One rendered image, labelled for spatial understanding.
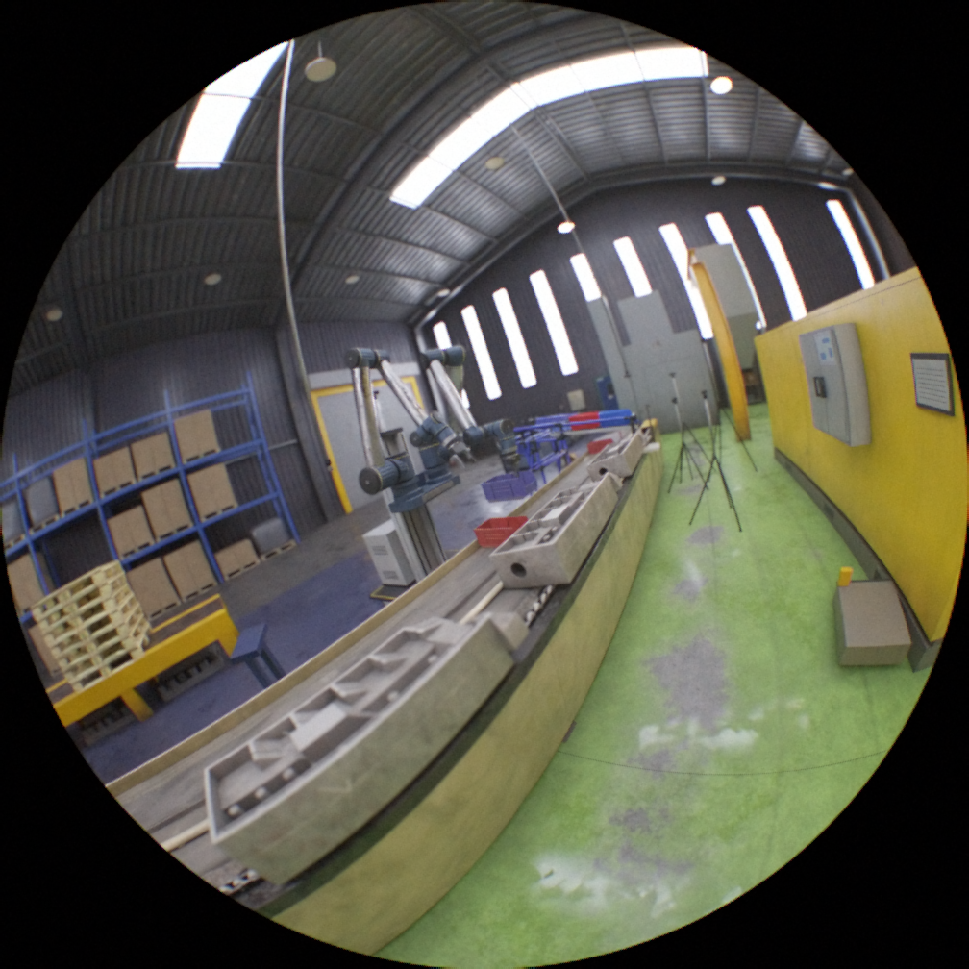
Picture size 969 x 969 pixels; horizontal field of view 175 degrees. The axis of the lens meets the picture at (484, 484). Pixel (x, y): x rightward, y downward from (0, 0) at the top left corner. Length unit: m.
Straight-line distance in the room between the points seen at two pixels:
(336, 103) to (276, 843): 9.34
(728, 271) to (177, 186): 14.08
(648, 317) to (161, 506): 14.48
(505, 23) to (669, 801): 10.40
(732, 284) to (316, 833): 11.45
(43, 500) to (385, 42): 12.41
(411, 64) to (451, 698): 9.47
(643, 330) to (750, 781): 10.22
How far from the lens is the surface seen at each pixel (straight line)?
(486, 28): 9.18
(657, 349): 9.17
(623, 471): 2.75
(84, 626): 4.30
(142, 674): 4.25
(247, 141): 8.87
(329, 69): 5.73
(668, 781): 1.65
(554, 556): 1.33
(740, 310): 10.78
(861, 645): 2.03
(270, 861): 0.93
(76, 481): 10.30
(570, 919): 1.55
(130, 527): 9.69
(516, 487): 2.05
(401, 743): 0.85
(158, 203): 9.49
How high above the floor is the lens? 1.54
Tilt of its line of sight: 11 degrees down
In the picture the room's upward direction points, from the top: 17 degrees counter-clockwise
